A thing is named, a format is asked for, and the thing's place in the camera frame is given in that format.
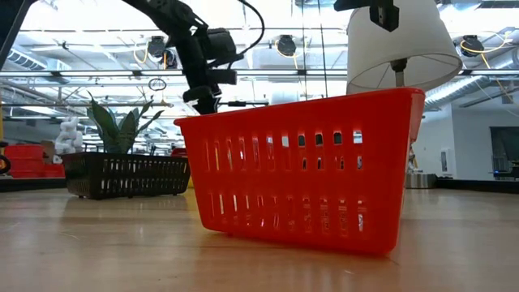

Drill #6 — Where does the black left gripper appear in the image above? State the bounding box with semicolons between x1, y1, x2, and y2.
180;27;239;115

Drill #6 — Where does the black plastic slotted basket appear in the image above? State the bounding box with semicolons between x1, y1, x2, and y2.
62;151;191;200

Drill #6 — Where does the red plastic slotted basket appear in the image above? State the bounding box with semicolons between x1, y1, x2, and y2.
174;87;426;256

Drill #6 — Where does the black overhead boom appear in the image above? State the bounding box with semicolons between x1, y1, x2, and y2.
221;96;269;115

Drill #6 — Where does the white shade table lamp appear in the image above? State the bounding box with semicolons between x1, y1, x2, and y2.
345;0;464;190

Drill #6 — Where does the potted green snake plant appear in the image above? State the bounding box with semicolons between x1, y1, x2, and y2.
86;92;165;156

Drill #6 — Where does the white bumpy figure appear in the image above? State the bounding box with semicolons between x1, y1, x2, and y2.
54;116;85;164

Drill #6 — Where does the brown cardboard box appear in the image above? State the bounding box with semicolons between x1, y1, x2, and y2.
40;140;57;164

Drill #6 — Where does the dark glass door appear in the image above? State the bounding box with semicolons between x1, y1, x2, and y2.
489;126;519;180

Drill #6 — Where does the black orange wheel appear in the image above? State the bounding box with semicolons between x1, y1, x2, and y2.
0;140;12;176

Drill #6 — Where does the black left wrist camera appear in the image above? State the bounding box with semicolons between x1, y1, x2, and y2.
210;68;238;85

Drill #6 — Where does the black ceiling cable reel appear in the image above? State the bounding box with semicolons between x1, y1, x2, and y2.
461;34;484;58
275;34;298;58
146;35;178;70

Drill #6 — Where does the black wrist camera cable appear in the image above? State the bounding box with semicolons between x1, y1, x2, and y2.
226;0;267;68

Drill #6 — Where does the white wall unit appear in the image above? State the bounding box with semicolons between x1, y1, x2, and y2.
440;148;452;176

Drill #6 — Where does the black aluminium table frame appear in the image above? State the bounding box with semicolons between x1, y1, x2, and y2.
0;177;519;194

